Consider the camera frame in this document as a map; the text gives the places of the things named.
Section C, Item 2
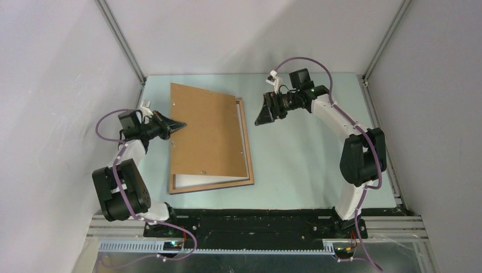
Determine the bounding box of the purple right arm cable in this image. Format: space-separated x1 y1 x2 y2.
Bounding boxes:
275 56 384 272

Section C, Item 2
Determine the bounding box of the aluminium enclosure rail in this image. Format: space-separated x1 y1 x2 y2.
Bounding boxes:
94 0 146 85

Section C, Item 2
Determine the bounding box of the grey cable duct strip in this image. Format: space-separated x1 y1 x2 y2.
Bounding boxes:
98 240 335 255

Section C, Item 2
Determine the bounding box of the sunflower photo print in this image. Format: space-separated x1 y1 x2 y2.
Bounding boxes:
169 98 254 194

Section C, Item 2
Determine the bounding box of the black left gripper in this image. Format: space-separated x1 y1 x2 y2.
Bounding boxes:
139 111 187 140

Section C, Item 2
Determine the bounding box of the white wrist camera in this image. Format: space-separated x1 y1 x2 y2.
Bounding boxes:
139 100 153 117
265 70 282 94

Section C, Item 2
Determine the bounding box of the wooden picture frame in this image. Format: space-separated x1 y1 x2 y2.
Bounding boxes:
168 98 254 195

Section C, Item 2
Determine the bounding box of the brown cardboard backing board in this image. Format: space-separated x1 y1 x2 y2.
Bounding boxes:
170 83 247 177

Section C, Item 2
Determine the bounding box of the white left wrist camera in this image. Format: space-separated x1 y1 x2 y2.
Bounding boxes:
139 100 153 117

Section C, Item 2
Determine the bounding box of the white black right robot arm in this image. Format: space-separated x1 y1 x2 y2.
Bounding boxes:
255 69 387 238

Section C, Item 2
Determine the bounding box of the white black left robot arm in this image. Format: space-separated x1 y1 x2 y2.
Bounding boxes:
92 108 186 237

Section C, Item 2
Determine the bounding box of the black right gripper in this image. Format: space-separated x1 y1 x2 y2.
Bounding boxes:
254 91 300 126

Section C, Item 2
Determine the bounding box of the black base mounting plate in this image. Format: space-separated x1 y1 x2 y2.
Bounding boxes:
143 208 368 250

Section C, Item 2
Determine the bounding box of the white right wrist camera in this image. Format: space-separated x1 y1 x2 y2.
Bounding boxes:
265 70 282 94

